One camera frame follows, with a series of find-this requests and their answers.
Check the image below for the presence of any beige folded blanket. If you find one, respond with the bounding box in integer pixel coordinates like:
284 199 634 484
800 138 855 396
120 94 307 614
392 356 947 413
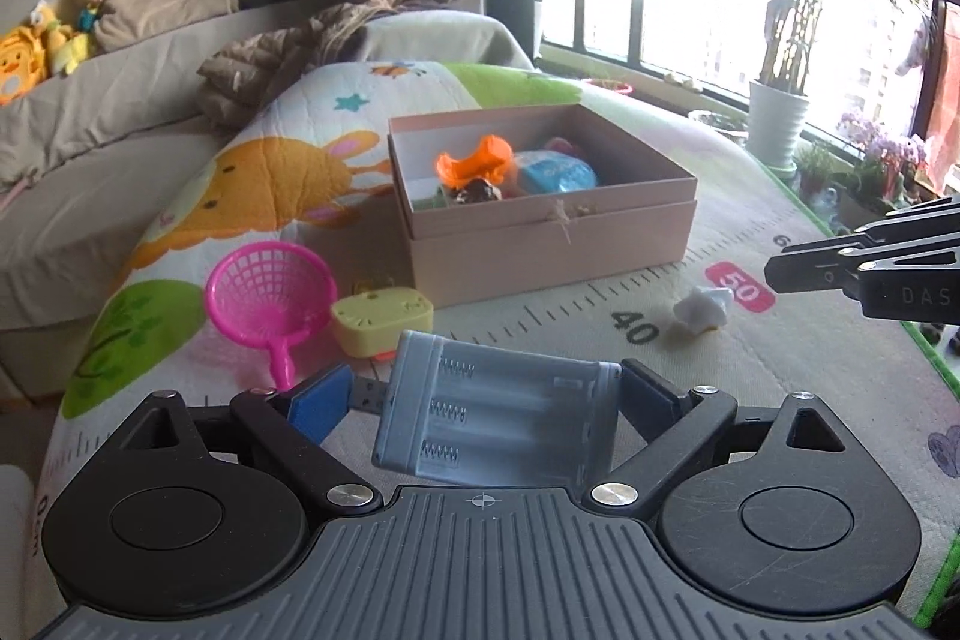
94 0 241 52

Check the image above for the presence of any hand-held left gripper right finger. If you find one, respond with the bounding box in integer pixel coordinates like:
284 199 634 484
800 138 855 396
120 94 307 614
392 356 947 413
589 359 845 517

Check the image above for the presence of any beige covered sofa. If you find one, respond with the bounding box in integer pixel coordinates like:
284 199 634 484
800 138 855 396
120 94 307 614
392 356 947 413
0 0 537 397

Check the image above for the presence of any crumpled brown blanket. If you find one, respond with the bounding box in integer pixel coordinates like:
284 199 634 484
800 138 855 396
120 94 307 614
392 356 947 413
196 0 477 131

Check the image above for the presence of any blue plastic packet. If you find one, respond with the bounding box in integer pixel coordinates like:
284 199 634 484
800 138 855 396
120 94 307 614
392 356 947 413
514 149 599 196

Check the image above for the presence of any potted plant white pot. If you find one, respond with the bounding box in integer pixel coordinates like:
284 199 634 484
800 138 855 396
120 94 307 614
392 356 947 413
748 0 946 170

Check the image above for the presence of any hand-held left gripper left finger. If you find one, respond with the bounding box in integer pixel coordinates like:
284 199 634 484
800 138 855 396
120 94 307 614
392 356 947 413
131 364 383 517

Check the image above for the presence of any orange plastic toy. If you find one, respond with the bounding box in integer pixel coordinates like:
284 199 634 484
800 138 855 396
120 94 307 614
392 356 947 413
433 134 515 191

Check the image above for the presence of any grey battery holder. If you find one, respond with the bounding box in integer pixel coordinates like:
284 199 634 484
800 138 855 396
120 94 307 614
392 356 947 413
351 331 623 489

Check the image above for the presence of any small green potted plant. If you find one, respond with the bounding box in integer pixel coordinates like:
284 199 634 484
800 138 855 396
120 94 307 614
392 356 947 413
793 143 839 202

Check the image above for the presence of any pink toy net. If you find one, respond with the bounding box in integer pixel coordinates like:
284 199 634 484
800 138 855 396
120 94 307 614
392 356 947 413
206 241 338 390

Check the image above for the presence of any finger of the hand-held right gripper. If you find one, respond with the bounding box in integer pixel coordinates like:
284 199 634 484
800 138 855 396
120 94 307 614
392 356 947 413
859 197 960 259
763 235 923 298

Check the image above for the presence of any printed play mat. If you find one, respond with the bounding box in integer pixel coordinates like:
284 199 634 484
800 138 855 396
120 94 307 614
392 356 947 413
34 59 960 640

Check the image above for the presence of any yellow plastic toy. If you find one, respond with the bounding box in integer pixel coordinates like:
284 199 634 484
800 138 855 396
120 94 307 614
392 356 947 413
330 284 436 360

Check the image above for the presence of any purple flower plant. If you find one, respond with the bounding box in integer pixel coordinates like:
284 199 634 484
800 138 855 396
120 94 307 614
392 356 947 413
836 111 931 230

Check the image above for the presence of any small white toy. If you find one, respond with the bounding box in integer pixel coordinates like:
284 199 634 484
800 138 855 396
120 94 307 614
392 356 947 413
673 285 736 335

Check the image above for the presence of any black window frame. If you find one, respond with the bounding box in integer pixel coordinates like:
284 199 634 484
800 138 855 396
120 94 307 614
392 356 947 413
536 0 960 176

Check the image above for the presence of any shallow plant pot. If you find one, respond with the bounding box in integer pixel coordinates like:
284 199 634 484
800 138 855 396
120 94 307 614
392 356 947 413
690 110 751 146

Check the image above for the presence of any pink cardboard box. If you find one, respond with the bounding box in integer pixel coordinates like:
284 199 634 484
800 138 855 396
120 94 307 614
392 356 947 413
386 101 700 310

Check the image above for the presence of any yellow plush toy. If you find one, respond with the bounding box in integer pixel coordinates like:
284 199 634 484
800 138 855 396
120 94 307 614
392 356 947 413
30 0 95 79

